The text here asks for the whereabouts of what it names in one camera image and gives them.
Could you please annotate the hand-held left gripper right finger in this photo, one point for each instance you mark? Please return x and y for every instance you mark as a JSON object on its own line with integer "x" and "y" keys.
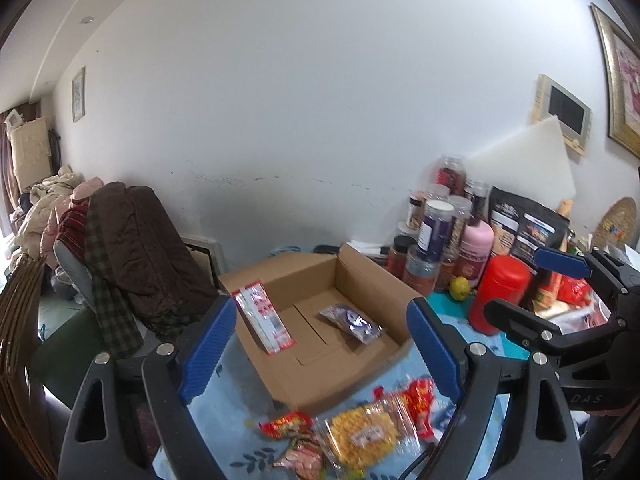
{"x": 432, "y": 350}

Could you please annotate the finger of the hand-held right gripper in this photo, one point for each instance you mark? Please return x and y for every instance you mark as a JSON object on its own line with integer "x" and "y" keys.
{"x": 560, "y": 261}
{"x": 520, "y": 322}

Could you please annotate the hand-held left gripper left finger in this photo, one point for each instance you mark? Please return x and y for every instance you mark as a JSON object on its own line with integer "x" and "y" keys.
{"x": 207, "y": 350}

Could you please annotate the red yellow snack packet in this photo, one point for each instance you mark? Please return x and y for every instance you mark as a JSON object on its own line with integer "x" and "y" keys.
{"x": 422, "y": 397}

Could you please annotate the yellow corn snack packet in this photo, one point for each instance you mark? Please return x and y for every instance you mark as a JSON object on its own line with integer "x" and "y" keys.
{"x": 365, "y": 432}

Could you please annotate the small red snack packet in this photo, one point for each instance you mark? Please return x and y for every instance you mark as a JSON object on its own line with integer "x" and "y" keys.
{"x": 287, "y": 425}

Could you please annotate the brown cardboard box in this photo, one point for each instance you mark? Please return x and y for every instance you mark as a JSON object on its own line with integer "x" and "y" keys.
{"x": 305, "y": 280}

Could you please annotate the brown pink snack packet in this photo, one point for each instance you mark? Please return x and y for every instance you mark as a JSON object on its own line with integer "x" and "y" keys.
{"x": 300, "y": 460}

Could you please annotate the orange noodle packet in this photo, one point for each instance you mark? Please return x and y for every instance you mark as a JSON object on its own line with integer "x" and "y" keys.
{"x": 547, "y": 287}

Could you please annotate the red snack bags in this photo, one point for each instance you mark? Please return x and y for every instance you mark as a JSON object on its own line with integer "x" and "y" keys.
{"x": 575, "y": 290}

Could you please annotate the red plastic canister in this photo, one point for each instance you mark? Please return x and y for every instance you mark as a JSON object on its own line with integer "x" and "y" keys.
{"x": 500, "y": 295}

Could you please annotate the black stand-up pouch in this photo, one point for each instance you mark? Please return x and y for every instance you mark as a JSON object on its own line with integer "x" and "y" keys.
{"x": 520, "y": 225}

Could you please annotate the clear plastic bag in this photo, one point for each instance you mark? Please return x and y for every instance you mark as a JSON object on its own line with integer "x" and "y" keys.
{"x": 575, "y": 317}

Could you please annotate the red white sachet strip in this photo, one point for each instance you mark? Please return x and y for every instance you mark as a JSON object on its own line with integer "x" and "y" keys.
{"x": 262, "y": 317}

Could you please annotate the yellow green lemon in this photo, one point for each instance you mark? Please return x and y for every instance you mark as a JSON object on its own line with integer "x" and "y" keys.
{"x": 460, "y": 288}

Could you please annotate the round woven tray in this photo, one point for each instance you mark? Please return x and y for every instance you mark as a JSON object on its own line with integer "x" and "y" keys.
{"x": 617, "y": 220}

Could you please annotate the pink bottle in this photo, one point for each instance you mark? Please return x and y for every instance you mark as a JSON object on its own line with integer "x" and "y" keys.
{"x": 475, "y": 245}

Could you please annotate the purple snack packet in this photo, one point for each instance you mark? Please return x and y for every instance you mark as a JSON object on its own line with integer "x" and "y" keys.
{"x": 350, "y": 322}

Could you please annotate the blue floral tablecloth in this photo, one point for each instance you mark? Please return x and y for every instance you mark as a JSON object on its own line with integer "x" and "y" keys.
{"x": 240, "y": 440}

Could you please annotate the green checked cloth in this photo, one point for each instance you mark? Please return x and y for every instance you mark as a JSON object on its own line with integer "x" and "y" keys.
{"x": 112, "y": 310}

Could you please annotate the white foam board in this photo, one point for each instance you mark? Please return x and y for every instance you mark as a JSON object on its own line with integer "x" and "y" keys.
{"x": 525, "y": 160}

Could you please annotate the brown quilted jacket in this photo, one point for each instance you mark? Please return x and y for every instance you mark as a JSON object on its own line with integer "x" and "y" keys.
{"x": 150, "y": 250}

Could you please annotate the cluster of clear plastic jars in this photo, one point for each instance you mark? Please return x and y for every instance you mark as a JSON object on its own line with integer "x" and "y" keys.
{"x": 435, "y": 230}

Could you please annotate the white papers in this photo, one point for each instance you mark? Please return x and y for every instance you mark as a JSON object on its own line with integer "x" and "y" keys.
{"x": 367, "y": 247}

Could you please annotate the dark green seat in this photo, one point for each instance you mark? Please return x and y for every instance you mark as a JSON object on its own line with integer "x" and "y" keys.
{"x": 65, "y": 355}

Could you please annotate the red striped garment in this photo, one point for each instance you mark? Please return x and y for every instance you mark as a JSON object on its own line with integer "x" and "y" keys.
{"x": 72, "y": 230}

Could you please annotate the gold framed picture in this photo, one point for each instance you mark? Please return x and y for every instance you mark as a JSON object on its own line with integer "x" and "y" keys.
{"x": 622, "y": 85}

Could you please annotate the stack of flattened cardboard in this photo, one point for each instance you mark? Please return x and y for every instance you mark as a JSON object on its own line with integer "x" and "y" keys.
{"x": 20, "y": 340}

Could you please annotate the pink garment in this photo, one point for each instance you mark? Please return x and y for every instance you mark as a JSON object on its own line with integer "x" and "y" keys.
{"x": 85, "y": 191}

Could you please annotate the pile of beige bedding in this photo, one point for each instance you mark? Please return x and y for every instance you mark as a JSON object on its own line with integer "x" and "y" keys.
{"x": 42, "y": 210}

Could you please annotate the cream covered cabinet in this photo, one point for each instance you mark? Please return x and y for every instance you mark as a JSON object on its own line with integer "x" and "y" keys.
{"x": 30, "y": 150}

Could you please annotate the small white box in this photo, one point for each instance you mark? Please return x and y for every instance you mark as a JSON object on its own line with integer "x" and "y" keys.
{"x": 14, "y": 119}

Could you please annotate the cream wall intercom panel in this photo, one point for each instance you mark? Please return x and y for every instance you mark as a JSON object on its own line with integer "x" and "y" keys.
{"x": 562, "y": 107}

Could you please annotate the small framed wall picture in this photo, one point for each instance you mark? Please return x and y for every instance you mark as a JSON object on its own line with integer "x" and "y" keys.
{"x": 78, "y": 95}

